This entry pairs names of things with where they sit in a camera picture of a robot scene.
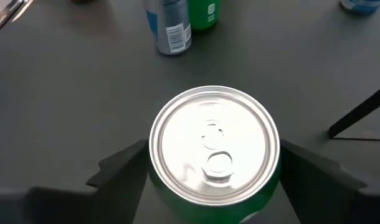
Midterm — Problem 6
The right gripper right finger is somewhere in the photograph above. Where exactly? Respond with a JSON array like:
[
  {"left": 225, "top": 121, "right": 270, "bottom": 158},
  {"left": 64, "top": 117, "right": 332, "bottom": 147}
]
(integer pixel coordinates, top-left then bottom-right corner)
[{"left": 278, "top": 139, "right": 367, "bottom": 224}]

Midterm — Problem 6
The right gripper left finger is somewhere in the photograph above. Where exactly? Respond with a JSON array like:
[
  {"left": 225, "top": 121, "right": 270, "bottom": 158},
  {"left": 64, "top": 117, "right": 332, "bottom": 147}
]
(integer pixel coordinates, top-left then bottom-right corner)
[{"left": 86, "top": 139, "right": 150, "bottom": 224}]

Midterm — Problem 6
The green Sprite can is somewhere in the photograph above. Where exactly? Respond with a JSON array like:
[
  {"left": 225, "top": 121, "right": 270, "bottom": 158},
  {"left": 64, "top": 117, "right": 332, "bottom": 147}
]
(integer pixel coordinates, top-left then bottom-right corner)
[
  {"left": 148, "top": 85, "right": 282, "bottom": 224},
  {"left": 187, "top": 0, "right": 222, "bottom": 31}
]

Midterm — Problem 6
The blue silver Red Bull can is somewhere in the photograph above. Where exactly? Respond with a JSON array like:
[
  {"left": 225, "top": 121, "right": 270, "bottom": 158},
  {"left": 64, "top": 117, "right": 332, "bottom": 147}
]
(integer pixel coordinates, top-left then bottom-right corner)
[
  {"left": 143, "top": 0, "right": 192, "bottom": 56},
  {"left": 339, "top": 0, "right": 380, "bottom": 16}
]

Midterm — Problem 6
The wooden shelf with black legs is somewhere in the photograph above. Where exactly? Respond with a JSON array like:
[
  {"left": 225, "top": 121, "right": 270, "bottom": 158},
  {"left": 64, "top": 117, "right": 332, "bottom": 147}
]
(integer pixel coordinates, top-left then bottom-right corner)
[{"left": 328, "top": 82, "right": 380, "bottom": 140}]

